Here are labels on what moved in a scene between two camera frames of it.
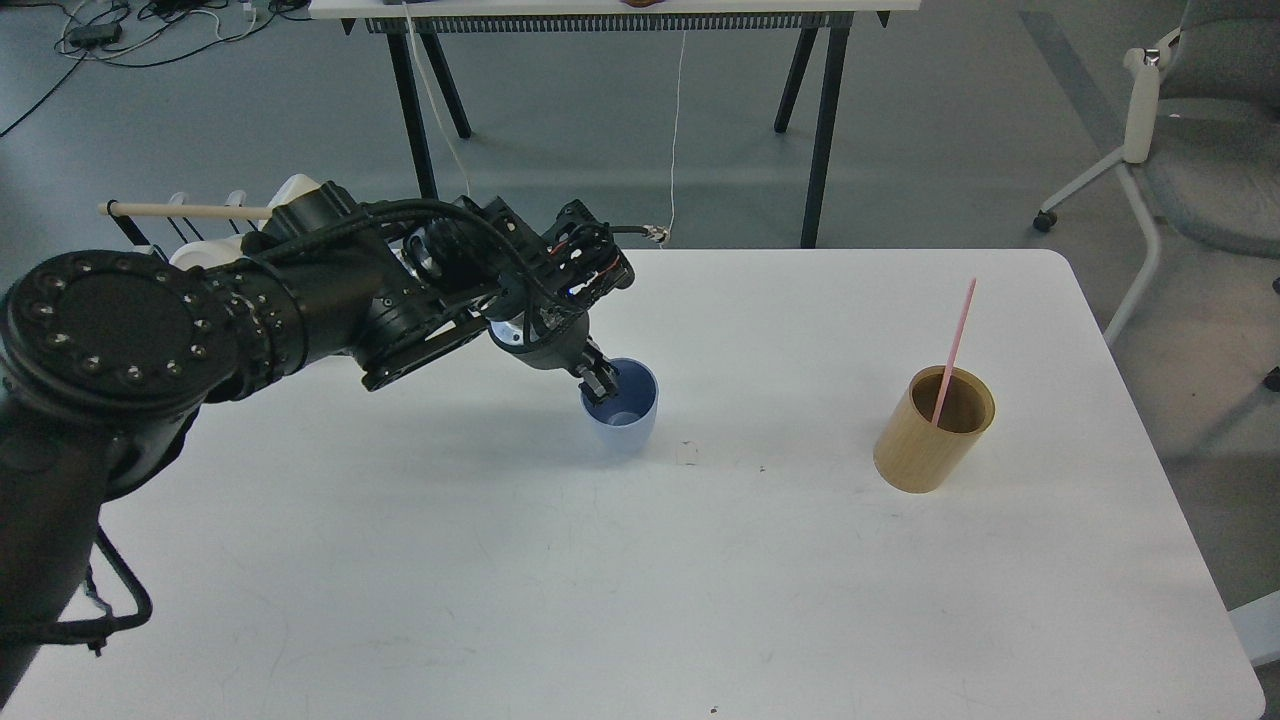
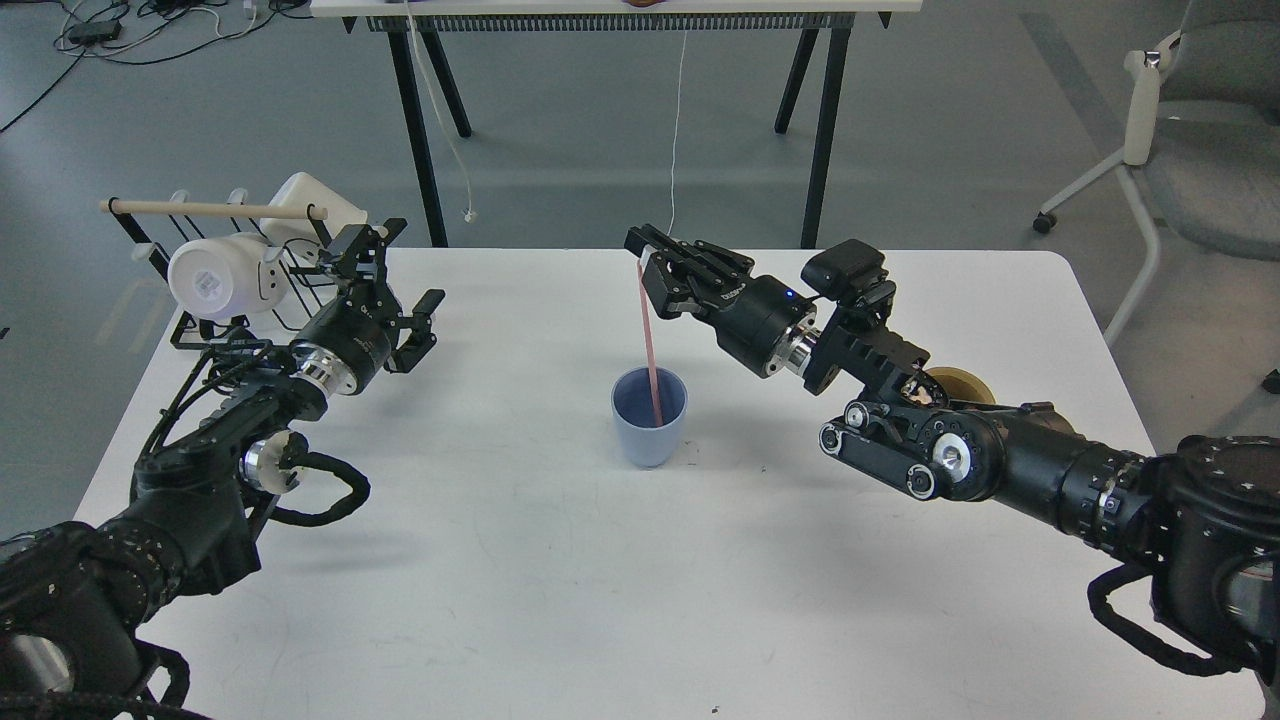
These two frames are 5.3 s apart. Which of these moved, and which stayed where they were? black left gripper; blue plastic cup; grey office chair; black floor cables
Moved: black left gripper; blue plastic cup
Stayed: black floor cables; grey office chair
